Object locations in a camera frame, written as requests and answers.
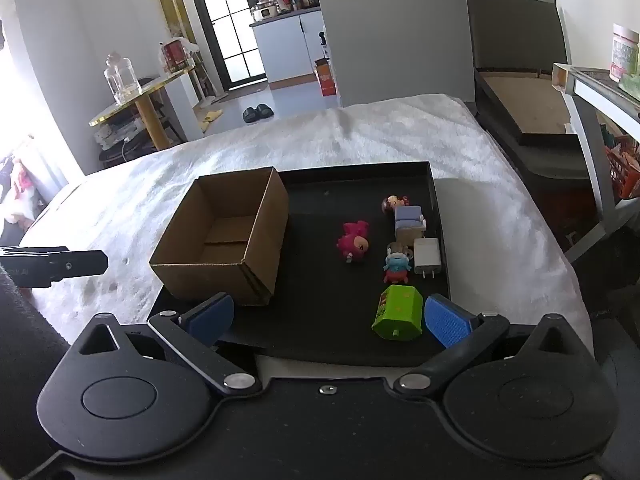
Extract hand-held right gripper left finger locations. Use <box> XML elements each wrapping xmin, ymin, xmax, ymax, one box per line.
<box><xmin>70</xmin><ymin>292</ymin><xmax>263</xmax><ymax>398</ymax></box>

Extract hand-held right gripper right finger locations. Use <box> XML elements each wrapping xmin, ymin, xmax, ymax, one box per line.
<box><xmin>394</xmin><ymin>293</ymin><xmax>593</xmax><ymax>401</ymax></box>

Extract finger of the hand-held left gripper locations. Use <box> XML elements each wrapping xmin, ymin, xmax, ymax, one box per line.
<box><xmin>0</xmin><ymin>246</ymin><xmax>108</xmax><ymax>288</ymax></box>

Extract green toy box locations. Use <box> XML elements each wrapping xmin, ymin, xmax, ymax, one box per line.
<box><xmin>371</xmin><ymin>284</ymin><xmax>425</xmax><ymax>342</ymax></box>

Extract white charger plug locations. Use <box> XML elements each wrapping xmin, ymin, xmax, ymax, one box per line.
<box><xmin>413</xmin><ymin>237</ymin><xmax>442</xmax><ymax>278</ymax></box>

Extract blue and red toy figure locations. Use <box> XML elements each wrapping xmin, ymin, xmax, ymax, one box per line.
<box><xmin>382</xmin><ymin>251</ymin><xmax>412</xmax><ymax>284</ymax></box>

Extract brown cardboard box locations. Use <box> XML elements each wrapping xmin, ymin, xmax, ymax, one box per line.
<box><xmin>149</xmin><ymin>166</ymin><xmax>290</xmax><ymax>307</ymax></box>

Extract lilac miniature toy bed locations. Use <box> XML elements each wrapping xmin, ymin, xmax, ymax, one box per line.
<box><xmin>393</xmin><ymin>205</ymin><xmax>430</xmax><ymax>245</ymax></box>

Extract pink bird toy figure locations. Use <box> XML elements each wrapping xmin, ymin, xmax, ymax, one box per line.
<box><xmin>336</xmin><ymin>220</ymin><xmax>372</xmax><ymax>265</ymax></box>

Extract brown-haired doll figure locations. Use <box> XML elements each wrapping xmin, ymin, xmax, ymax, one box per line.
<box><xmin>381</xmin><ymin>195</ymin><xmax>412</xmax><ymax>216</ymax></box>

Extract black tray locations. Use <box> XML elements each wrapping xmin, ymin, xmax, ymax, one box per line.
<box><xmin>147</xmin><ymin>161</ymin><xmax>453</xmax><ymax>368</ymax></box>

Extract pink plush toy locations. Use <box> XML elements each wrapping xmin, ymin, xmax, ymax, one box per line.
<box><xmin>0</xmin><ymin>157</ymin><xmax>36</xmax><ymax>221</ymax></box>

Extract clear glass bottle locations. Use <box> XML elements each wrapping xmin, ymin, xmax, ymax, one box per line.
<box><xmin>104</xmin><ymin>52</ymin><xmax>140</xmax><ymax>106</ymax></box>

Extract round gold table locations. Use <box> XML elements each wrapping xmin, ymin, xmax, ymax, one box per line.
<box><xmin>89</xmin><ymin>67</ymin><xmax>197</xmax><ymax>151</ymax></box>

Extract white fluffy blanket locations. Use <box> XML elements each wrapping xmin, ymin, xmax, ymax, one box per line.
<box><xmin>20</xmin><ymin>92</ymin><xmax>593</xmax><ymax>346</ymax></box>

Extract red can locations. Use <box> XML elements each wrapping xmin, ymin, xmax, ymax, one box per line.
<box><xmin>161</xmin><ymin>39</ymin><xmax>195</xmax><ymax>73</ymax></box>

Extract orange crate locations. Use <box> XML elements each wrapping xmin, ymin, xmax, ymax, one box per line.
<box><xmin>607</xmin><ymin>135</ymin><xmax>640</xmax><ymax>201</ymax></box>

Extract black-framed brown board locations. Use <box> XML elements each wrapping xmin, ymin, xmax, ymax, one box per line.
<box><xmin>475</xmin><ymin>67</ymin><xmax>583</xmax><ymax>147</ymax></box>

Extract white desk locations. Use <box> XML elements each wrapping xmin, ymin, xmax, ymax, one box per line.
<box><xmin>552</xmin><ymin>62</ymin><xmax>640</xmax><ymax>263</ymax></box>

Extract orange carton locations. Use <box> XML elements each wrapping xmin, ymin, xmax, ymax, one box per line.
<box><xmin>314</xmin><ymin>57</ymin><xmax>338</xmax><ymax>97</ymax></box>

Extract white kitchen cabinet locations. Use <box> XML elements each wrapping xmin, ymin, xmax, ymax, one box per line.
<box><xmin>251</xmin><ymin>7</ymin><xmax>326</xmax><ymax>86</ymax></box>

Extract black-framed glass door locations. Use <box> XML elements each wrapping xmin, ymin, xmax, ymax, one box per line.
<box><xmin>182</xmin><ymin>0</ymin><xmax>268</xmax><ymax>86</ymax></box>

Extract pink-lidded jar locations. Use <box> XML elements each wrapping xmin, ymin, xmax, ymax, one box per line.
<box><xmin>609</xmin><ymin>24</ymin><xmax>640</xmax><ymax>82</ymax></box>

